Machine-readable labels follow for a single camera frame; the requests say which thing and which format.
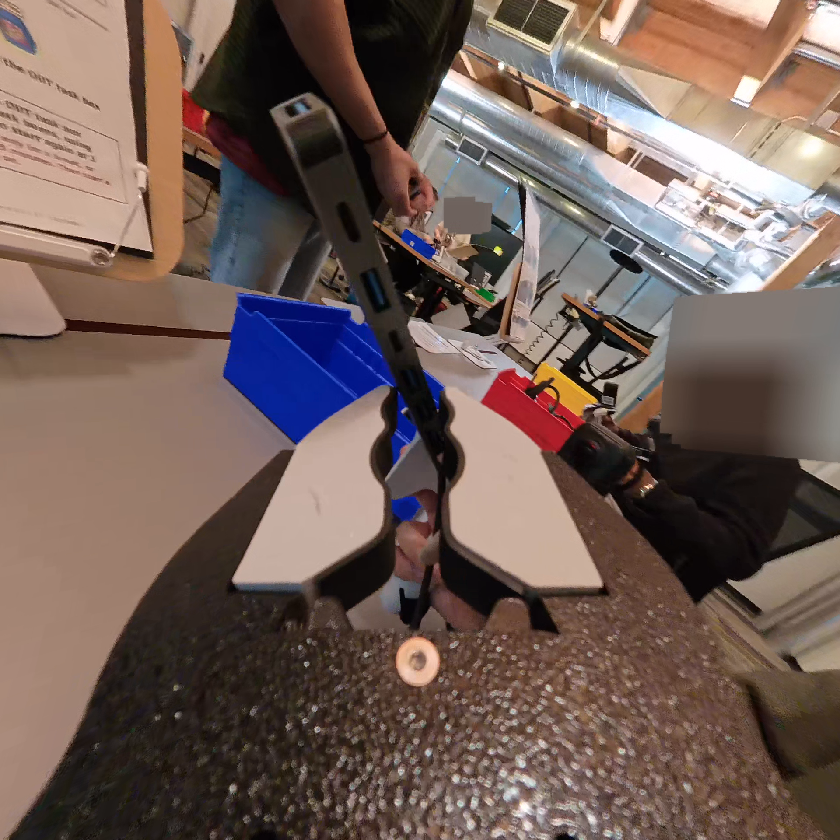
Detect grey desk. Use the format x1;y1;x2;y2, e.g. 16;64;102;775
0;259;618;840

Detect blue plastic bin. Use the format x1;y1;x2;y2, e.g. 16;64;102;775
223;293;448;521

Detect person's right hand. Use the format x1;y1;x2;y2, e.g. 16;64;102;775
394;489;490;632

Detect wooden document stand with sheet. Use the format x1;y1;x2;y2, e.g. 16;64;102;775
0;0;186;339

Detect black hub cable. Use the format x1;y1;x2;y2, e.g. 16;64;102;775
399;420;458;632

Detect silver ventilation duct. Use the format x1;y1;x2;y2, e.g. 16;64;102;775
427;26;840;296

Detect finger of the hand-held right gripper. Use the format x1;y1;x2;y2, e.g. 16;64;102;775
386;436;439;503

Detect grey multiport hub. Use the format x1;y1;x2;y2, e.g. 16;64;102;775
270;94;455;463

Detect white air vent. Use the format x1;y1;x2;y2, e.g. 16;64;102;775
487;0;580;55

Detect background document stand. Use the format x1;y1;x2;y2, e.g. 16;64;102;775
499;176;544;343

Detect yellow plastic bin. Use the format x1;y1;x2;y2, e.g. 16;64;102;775
533;362;599;416

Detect white paper sheets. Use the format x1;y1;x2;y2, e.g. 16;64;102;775
407;318;521;370

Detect black monitor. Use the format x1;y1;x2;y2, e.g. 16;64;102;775
467;223;526;280

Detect black glove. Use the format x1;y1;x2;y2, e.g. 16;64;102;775
558;422;639;497

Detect wooden background desk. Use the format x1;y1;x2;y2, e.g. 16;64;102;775
373;220;501;311

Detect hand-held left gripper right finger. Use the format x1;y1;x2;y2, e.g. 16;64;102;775
438;387;606;634

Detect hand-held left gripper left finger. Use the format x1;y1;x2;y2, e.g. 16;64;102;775
231;386;399;610

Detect wooden standing desk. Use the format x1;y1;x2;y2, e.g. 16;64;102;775
560;290;658;396

